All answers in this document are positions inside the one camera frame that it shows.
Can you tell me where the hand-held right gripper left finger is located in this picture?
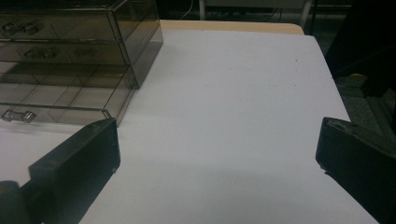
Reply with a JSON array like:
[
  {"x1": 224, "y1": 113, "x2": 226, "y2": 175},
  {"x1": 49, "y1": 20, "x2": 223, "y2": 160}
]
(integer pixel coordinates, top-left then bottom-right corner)
[{"x1": 19, "y1": 118, "x2": 121, "y2": 224}]

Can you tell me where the smoky clear acrylic drawer cabinet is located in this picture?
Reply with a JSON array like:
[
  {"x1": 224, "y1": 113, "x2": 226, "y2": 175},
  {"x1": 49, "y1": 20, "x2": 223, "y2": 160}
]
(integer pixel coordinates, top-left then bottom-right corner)
[{"x1": 0, "y1": 0, "x2": 164, "y2": 90}]

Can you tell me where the white table cover sheet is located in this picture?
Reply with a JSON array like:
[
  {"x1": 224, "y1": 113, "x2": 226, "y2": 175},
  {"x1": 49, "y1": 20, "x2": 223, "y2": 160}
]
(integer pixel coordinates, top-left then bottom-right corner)
[{"x1": 0, "y1": 29, "x2": 379, "y2": 224}]

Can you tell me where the clear acrylic drawer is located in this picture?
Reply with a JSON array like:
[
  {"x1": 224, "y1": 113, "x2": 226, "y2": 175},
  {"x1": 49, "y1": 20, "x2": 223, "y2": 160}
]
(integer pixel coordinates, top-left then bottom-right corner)
[{"x1": 0, "y1": 63, "x2": 139, "y2": 126}]

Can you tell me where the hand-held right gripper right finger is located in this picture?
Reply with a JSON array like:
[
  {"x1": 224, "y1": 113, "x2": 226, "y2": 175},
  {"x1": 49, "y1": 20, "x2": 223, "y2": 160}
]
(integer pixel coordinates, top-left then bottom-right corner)
[{"x1": 315, "y1": 117, "x2": 396, "y2": 224}]

